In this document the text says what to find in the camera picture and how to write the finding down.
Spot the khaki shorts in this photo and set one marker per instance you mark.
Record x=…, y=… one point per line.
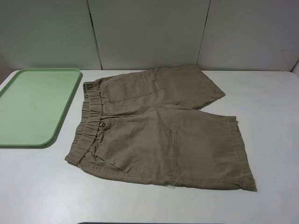
x=149, y=128

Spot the green plastic tray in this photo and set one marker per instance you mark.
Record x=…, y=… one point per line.
x=32, y=105

